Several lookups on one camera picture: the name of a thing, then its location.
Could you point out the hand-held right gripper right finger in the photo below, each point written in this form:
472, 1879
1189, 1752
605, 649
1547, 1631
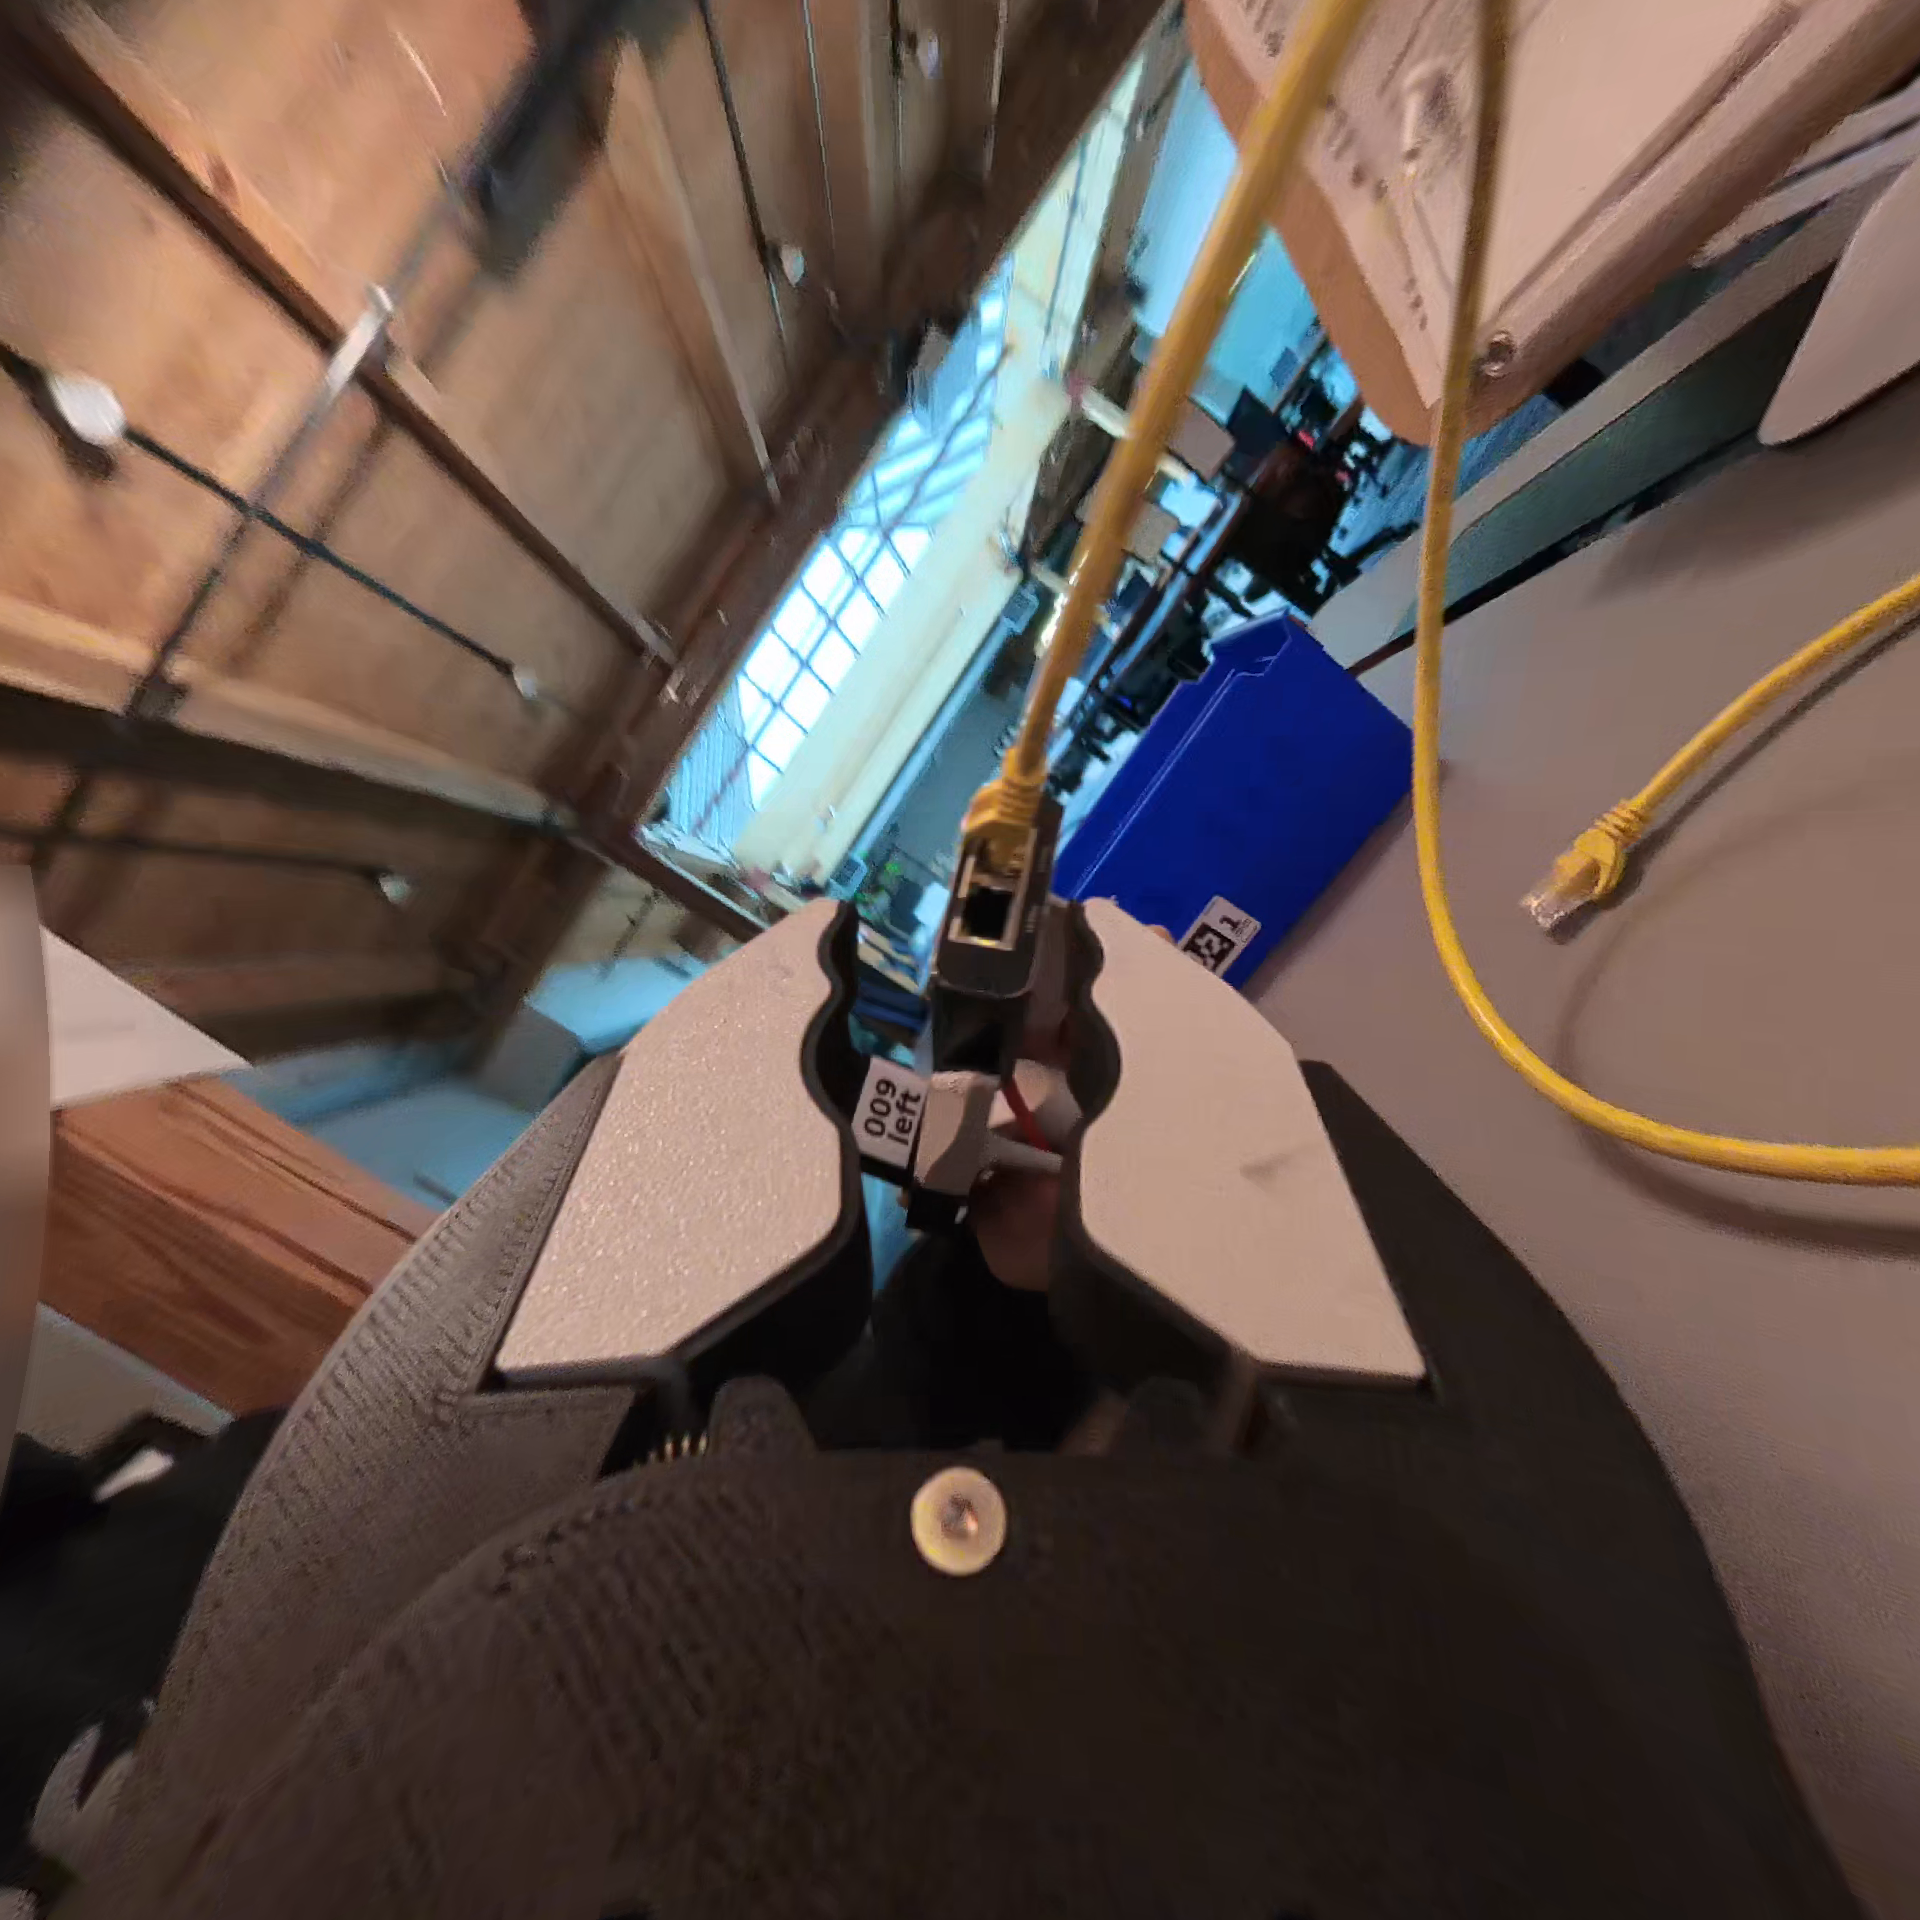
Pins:
1231, 1183

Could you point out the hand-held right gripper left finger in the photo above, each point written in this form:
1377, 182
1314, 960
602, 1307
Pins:
691, 1183

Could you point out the white board stand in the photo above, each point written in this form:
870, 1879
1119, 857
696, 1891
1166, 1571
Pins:
1860, 329

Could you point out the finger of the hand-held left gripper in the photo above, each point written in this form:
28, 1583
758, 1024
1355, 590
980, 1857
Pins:
961, 1134

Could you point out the cardboard-backed instruction sheet board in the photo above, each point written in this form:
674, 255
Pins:
1577, 119

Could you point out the grey ethernet splitter box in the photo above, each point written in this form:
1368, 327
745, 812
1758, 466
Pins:
975, 989

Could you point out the ceiling track lights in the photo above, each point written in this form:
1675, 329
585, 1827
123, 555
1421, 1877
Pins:
82, 409

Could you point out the person's left hand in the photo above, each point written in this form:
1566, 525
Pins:
1021, 1231

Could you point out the wooden post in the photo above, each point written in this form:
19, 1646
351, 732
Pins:
212, 1231

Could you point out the blue storage bin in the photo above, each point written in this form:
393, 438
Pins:
1246, 779

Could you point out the printed paper notice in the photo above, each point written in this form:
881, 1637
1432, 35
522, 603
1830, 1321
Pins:
120, 1022

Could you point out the grey desk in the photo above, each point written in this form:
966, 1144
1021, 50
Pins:
1727, 1349

